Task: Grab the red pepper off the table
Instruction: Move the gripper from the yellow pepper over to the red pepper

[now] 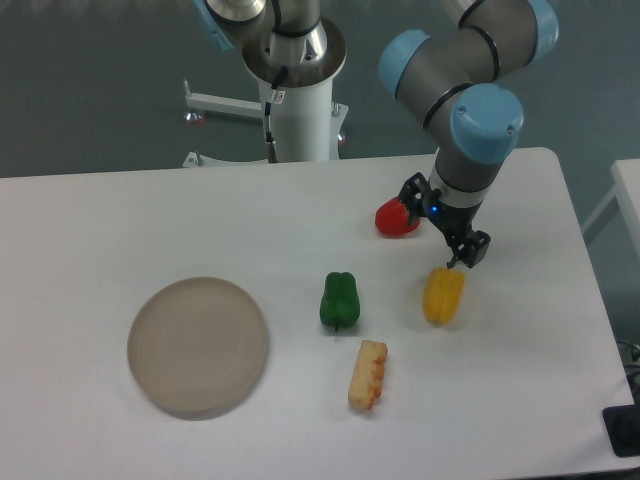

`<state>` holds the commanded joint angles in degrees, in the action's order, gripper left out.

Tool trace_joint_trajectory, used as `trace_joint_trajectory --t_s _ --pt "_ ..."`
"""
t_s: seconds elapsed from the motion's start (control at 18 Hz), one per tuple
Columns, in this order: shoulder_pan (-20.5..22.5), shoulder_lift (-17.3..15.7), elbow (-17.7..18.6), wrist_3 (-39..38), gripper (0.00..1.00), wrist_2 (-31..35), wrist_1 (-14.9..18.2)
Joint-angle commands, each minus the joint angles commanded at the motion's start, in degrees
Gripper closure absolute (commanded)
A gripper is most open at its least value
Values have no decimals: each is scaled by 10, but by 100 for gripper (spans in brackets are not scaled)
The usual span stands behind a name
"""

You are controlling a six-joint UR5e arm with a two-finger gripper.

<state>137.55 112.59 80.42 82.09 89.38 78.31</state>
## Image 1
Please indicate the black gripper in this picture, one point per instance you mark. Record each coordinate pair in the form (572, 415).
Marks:
(469, 247)

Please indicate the red toy pepper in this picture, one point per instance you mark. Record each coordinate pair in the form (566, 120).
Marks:
(392, 219)

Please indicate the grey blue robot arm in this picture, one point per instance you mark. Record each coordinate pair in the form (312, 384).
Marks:
(450, 87)

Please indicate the yellow toy pepper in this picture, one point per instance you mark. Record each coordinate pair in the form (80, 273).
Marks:
(442, 295)

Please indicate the green toy pepper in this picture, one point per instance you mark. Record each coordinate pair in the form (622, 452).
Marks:
(340, 303)

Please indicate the yellow toy corn piece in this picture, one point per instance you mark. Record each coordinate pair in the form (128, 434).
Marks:
(368, 375)

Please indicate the white side table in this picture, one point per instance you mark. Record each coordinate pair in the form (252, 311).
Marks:
(622, 197)

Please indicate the black device at table edge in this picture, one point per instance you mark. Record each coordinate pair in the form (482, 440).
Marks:
(622, 426)

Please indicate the beige round plate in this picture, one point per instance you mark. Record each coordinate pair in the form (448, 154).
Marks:
(197, 347)

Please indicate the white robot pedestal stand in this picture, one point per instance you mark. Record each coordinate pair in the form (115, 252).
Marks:
(301, 120)

